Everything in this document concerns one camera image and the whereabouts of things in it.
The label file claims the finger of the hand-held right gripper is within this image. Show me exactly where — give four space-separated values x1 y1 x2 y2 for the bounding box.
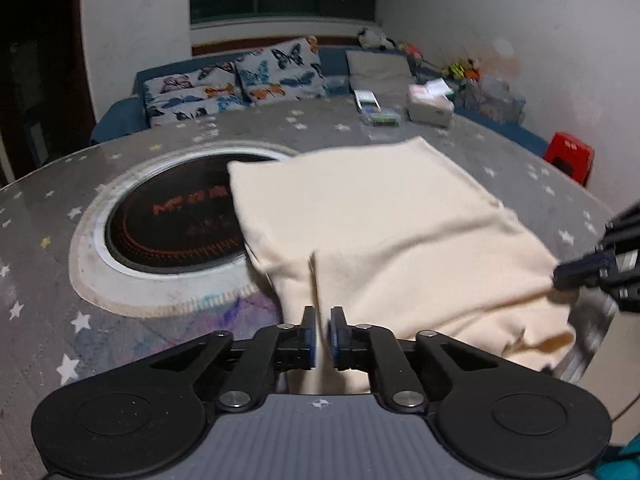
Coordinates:
552 252 618 291

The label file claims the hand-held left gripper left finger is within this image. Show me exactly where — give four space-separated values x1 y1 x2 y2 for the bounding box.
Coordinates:
170 306 319 410

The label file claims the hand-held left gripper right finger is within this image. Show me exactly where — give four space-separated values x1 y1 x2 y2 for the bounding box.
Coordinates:
327 306 481 411

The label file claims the cream sweater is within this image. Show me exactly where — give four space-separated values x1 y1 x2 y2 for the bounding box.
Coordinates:
227 136 578 396

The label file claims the grey star print tablecloth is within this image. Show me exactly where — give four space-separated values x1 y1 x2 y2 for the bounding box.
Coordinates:
0 96 621 441

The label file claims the red plastic stool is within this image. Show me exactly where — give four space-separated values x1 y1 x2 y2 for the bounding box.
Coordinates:
544 131 596 187

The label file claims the round black induction cooktop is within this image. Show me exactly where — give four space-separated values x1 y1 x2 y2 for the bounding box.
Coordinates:
90 146 296 291

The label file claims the clear plastic storage box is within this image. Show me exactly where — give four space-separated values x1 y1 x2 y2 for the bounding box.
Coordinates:
462 76 527 126

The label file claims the teal cloth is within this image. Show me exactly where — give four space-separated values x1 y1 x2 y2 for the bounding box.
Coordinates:
595 435 640 480

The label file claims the beige tissue box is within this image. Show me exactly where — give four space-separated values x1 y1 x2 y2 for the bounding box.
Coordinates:
406 80 456 127

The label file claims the clear box of colourful pieces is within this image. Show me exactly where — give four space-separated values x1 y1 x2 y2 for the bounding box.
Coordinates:
362 107 401 128

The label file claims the white remote control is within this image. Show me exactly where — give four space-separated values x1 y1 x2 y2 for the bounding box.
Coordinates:
352 90 383 113

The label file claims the butterfly print pillow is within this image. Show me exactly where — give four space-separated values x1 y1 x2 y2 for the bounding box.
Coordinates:
142 62 246 128
235 36 328 106

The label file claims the plain grey pillow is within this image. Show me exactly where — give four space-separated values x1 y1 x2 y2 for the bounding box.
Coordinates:
346 50 416 98

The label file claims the blue corner sofa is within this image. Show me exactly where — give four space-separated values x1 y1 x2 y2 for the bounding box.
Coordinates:
90 45 551 158

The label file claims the black and white plush toy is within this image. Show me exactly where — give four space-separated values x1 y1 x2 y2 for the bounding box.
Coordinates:
357 27 396 51

